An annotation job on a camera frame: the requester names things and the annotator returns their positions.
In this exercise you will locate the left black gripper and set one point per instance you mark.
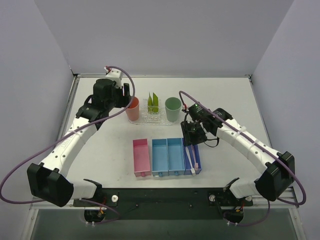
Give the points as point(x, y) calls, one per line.
point(124, 97)

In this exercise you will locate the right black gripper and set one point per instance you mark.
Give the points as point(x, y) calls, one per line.
point(193, 135)

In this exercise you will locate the orange plastic cup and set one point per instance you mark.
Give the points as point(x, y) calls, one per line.
point(133, 111)

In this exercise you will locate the yellow-green toothpaste tube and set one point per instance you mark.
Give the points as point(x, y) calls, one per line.
point(150, 105)
point(155, 104)

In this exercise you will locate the pink toothbrush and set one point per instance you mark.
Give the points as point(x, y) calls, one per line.
point(196, 166)

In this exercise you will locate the white toothbrush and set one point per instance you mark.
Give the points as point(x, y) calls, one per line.
point(190, 162)

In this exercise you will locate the green plastic cup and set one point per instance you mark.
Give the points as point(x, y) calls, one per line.
point(172, 108)

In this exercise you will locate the clear textured plastic box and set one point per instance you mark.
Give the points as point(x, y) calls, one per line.
point(149, 116)

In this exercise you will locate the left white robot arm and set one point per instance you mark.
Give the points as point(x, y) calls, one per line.
point(48, 179)

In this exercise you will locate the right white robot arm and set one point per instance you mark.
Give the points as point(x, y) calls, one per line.
point(276, 168)

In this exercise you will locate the clear textured oval tray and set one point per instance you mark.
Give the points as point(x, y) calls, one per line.
point(166, 123)

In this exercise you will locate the light blue bin middle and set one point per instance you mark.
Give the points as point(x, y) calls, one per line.
point(176, 162)

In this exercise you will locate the light blue bin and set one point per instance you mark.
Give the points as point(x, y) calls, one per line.
point(176, 162)
point(160, 166)

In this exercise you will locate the purple-blue storage bin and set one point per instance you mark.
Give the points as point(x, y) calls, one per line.
point(185, 162)

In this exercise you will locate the light blue bin left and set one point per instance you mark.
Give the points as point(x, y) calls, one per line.
point(160, 166)

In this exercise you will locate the pink storage bin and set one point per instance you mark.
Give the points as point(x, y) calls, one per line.
point(141, 158)

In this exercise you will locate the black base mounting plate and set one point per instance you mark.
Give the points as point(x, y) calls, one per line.
point(166, 203)

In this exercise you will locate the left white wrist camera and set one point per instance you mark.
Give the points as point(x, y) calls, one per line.
point(114, 75)

